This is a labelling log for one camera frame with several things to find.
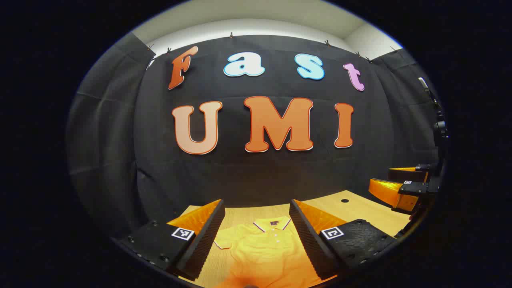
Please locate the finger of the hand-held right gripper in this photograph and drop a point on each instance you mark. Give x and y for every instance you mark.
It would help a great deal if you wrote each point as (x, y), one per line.
(412, 188)
(404, 175)

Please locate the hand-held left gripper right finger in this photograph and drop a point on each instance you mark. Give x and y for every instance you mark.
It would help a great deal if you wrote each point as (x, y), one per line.
(306, 240)

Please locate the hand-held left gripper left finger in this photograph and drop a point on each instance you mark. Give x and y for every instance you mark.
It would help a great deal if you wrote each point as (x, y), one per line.
(208, 236)

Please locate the orange T-shirt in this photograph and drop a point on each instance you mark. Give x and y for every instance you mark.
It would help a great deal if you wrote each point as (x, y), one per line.
(264, 252)

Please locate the row of backdrop clips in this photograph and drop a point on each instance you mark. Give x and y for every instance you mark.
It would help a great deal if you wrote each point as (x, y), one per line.
(231, 35)

